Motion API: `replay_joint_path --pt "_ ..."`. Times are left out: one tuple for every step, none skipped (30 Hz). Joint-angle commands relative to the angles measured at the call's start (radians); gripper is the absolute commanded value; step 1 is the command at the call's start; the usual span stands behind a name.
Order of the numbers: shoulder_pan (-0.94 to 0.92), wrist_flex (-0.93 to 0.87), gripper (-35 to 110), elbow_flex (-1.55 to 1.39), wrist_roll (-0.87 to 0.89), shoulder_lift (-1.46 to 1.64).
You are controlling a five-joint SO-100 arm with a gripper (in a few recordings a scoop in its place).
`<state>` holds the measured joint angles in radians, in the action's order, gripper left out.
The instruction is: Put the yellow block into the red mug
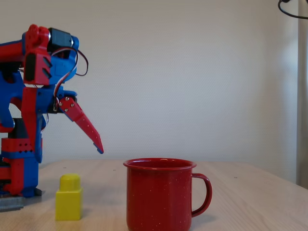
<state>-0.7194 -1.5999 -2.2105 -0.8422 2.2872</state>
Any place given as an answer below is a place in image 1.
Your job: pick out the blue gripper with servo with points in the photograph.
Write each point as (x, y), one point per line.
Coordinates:
(68, 105)

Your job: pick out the yellow toy building block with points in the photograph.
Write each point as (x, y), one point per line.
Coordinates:
(68, 202)

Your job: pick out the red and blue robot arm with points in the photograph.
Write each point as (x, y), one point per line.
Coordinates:
(14, 96)

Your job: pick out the red enamel mug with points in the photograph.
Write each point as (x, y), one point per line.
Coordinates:
(158, 195)

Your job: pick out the grey vertical post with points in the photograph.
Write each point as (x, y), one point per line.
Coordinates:
(302, 96)

